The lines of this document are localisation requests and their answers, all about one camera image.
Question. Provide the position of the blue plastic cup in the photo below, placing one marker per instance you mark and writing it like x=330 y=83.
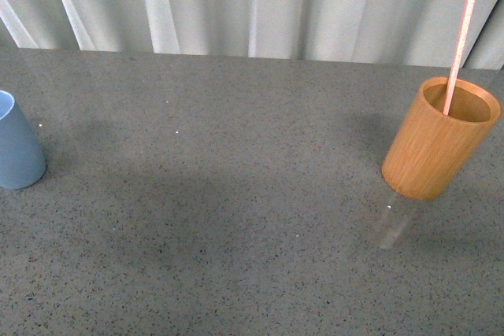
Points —
x=22 y=159

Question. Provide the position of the pink chopstick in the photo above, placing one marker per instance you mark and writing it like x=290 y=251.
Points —
x=458 y=53

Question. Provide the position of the bamboo chopstick holder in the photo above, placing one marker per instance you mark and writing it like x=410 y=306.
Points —
x=431 y=147

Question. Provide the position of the white pleated curtain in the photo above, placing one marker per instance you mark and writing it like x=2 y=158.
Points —
x=404 y=32

